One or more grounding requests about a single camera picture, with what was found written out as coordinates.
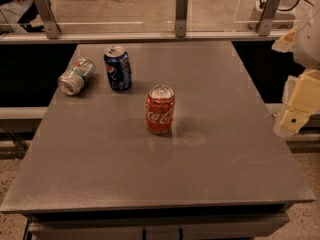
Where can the right metal bracket post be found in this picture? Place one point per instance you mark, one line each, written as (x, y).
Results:
(266, 21)

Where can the red coca-cola can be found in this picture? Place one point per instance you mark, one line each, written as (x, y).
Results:
(159, 109)

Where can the white robot base with cable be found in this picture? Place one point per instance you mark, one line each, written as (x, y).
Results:
(285, 16)

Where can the left metal bracket post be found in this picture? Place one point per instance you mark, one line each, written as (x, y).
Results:
(51, 27)

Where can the clear acrylic barrier panel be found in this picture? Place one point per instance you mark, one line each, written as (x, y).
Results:
(147, 18)

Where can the middle metal bracket post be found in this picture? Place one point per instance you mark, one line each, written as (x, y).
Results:
(181, 12)

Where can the green and silver soda can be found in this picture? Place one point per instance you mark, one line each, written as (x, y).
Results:
(76, 76)

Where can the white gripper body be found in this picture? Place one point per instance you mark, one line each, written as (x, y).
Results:
(308, 47)

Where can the blue pepsi can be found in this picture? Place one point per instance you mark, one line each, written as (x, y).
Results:
(118, 68)

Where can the metal bracket post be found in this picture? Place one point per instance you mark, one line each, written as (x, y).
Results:
(266, 21)
(51, 27)
(181, 12)

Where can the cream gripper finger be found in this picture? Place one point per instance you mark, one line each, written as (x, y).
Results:
(285, 43)
(300, 100)

